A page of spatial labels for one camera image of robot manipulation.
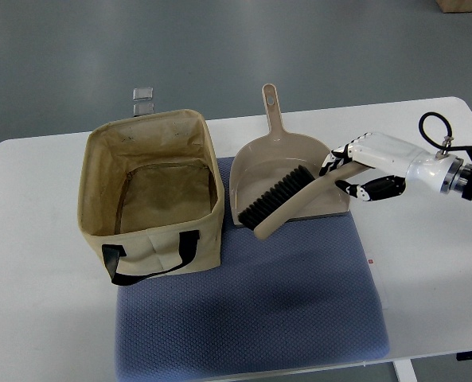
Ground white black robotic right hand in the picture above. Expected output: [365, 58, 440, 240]
[319, 133, 464, 201]

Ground beige hand broom black bristles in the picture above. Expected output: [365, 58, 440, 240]
[234, 162, 370, 240]

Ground white paper red mark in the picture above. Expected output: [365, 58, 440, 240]
[367, 256, 389, 310]

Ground cardboard box corner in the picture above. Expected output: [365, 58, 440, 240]
[436, 0, 472, 14]

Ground blue textured mat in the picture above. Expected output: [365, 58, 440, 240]
[115, 155, 392, 381]

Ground beige plastic dustpan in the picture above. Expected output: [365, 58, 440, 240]
[229, 84, 330, 227]

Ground white table leg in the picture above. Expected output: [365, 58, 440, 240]
[392, 359, 418, 382]

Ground lower silver floor plate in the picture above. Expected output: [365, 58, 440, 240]
[133, 102, 154, 117]

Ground silver floor plate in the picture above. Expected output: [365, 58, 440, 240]
[132, 87, 154, 101]
[133, 102, 154, 117]

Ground upper silver floor plate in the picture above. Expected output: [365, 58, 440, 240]
[132, 87, 154, 101]

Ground yellow fabric bag black handle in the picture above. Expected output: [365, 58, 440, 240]
[77, 109, 224, 286]

